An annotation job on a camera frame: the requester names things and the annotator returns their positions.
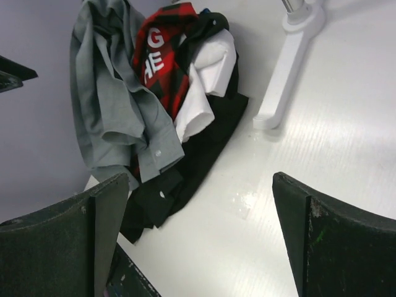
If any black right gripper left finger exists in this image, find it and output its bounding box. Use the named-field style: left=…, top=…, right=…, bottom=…
left=1, top=174, right=129, bottom=296

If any white clothes rack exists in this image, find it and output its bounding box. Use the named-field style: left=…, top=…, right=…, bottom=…
left=252, top=1, right=325, bottom=130

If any grey button-up shirt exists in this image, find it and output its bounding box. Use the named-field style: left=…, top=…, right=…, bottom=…
left=70, top=1, right=184, bottom=189

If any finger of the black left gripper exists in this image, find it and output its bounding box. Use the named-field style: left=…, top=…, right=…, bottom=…
left=0, top=56, right=38, bottom=81
left=0, top=71, right=24, bottom=93

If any white shirt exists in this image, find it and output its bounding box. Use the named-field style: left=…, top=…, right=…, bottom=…
left=174, top=29, right=236, bottom=143

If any red black plaid shirt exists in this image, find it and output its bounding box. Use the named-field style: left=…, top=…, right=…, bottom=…
left=132, top=2, right=198, bottom=119

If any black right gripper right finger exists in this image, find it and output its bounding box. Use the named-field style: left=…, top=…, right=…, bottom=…
left=272, top=172, right=395, bottom=296

